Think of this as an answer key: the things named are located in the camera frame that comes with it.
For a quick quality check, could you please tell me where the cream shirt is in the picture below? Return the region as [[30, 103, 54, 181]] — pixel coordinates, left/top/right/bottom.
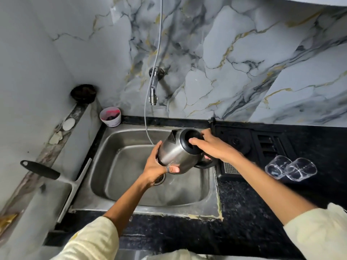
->
[[51, 202, 347, 260]]

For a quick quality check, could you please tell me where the chrome wall tap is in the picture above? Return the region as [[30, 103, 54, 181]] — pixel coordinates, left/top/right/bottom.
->
[[148, 66, 165, 106]]

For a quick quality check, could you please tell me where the white cup with pink inside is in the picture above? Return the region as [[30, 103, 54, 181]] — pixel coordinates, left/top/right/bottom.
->
[[99, 107, 122, 128]]

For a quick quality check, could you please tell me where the thin white hose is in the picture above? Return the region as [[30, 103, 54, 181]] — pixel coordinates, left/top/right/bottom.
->
[[143, 0, 164, 146]]

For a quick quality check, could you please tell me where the white soap piece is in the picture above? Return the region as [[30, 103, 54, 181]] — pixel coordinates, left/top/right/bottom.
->
[[48, 131, 63, 145], [62, 118, 76, 131]]

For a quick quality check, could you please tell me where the stainless steel sink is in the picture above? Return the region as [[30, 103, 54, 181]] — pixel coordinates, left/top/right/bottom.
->
[[70, 123, 224, 221]]

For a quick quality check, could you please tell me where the person's right forearm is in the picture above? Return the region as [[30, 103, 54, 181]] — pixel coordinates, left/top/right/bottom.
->
[[232, 154, 318, 226]]

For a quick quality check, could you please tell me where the black handled white squeegee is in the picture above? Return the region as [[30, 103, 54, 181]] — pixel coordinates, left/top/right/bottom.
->
[[20, 158, 93, 224]]

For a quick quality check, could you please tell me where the person's right hand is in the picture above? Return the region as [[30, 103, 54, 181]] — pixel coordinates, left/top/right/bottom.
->
[[188, 128, 243, 164]]

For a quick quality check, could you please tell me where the stainless steel electric kettle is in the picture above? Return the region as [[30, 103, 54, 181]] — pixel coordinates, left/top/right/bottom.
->
[[156, 128, 219, 175]]

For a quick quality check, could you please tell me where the black round scrubber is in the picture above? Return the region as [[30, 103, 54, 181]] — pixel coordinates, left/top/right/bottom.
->
[[70, 84, 97, 104]]

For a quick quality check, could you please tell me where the clear drinking glass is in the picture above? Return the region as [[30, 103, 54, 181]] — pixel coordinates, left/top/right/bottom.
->
[[285, 157, 318, 182], [265, 155, 293, 180]]

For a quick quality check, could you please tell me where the person's left forearm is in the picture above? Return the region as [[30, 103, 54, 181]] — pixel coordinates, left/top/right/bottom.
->
[[103, 179, 153, 237]]

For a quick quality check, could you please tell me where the person's left hand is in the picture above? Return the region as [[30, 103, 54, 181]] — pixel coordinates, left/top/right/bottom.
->
[[141, 141, 181, 189]]

